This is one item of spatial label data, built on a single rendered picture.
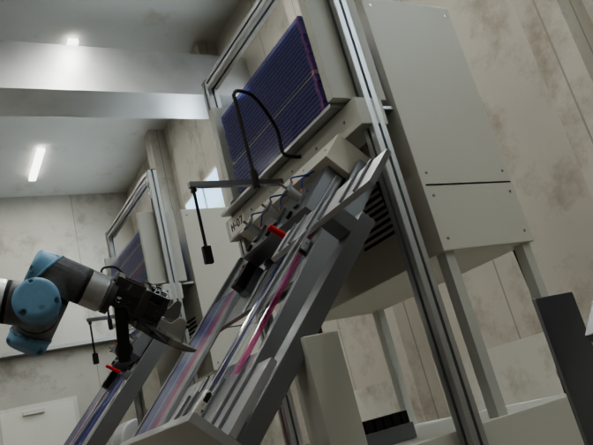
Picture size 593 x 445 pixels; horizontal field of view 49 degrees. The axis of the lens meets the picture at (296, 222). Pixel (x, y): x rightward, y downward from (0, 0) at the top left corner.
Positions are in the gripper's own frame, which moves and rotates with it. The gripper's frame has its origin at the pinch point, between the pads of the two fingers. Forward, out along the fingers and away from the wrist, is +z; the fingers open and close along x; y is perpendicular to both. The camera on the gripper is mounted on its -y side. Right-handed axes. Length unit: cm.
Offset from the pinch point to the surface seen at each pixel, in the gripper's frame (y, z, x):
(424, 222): 46, 40, 9
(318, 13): 79, -2, 27
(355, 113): 60, 13, 13
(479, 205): 56, 53, 13
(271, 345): 10.5, 9.1, -19.2
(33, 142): -84, -140, 1028
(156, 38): 142, -38, 814
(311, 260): 27.0, 12.6, -7.6
